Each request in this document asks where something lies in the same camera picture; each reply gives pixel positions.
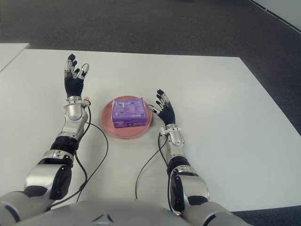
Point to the purple tissue paper pack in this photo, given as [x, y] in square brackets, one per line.
[129, 113]

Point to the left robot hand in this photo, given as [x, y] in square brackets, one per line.
[73, 86]

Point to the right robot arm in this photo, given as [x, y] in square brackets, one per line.
[191, 186]

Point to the grey robot torso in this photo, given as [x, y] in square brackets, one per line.
[105, 212]

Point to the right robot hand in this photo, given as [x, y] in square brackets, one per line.
[168, 115]

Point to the white side table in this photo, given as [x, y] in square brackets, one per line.
[11, 51]

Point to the pink round plate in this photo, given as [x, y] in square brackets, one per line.
[108, 124]

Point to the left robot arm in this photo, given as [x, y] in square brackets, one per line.
[42, 176]

